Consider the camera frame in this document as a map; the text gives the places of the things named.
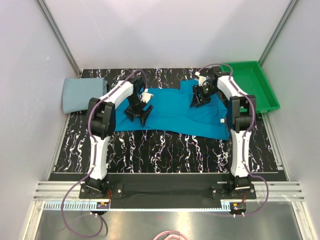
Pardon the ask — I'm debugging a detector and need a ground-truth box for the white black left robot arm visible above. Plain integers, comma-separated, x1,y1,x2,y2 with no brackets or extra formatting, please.
82,77,153,198

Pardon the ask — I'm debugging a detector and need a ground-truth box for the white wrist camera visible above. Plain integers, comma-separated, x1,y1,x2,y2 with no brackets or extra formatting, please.
140,92,154,104
194,71,208,87

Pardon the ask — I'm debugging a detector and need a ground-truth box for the aluminium frame rail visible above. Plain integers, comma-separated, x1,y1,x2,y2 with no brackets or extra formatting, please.
33,181,304,202

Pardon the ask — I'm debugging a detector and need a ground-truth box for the bright blue t shirt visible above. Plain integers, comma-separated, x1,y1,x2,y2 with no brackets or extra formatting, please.
115,79,230,140

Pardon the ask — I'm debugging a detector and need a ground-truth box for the left orange connector block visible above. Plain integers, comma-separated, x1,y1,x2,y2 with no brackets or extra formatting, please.
96,201,110,209

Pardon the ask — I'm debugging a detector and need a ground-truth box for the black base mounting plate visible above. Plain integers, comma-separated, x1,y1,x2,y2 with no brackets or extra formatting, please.
79,182,257,200

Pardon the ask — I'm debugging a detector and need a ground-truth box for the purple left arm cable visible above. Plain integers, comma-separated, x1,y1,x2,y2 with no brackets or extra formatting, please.
61,69,148,238

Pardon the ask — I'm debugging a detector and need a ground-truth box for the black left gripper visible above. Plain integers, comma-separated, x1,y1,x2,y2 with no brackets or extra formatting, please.
124,93,153,127

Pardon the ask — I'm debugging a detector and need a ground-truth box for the white slotted cable duct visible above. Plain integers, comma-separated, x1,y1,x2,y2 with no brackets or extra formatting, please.
43,201,235,211

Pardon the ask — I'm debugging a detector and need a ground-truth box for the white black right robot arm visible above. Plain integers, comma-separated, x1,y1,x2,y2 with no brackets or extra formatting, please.
190,64,256,199

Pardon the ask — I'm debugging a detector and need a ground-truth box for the green plastic bin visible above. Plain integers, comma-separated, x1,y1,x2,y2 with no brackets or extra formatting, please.
220,61,280,114

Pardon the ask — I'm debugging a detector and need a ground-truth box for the orange connector block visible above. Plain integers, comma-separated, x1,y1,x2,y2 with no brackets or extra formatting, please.
230,202,247,212
96,201,110,209

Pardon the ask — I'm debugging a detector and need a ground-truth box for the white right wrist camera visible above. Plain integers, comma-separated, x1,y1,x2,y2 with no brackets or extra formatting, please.
194,71,208,87

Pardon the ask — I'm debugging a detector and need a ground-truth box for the right orange connector block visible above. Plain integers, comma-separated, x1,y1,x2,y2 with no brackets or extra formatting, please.
230,202,247,212

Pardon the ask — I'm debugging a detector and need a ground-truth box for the folded light blue t shirt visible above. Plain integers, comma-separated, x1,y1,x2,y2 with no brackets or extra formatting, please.
62,77,108,114

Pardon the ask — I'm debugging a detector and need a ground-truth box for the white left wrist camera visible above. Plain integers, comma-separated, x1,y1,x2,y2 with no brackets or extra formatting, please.
140,92,154,104

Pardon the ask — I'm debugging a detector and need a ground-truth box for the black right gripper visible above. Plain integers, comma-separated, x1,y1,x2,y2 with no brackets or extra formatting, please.
190,84,221,108

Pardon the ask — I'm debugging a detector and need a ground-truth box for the pink cable coil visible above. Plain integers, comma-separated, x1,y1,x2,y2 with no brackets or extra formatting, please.
152,231,188,240

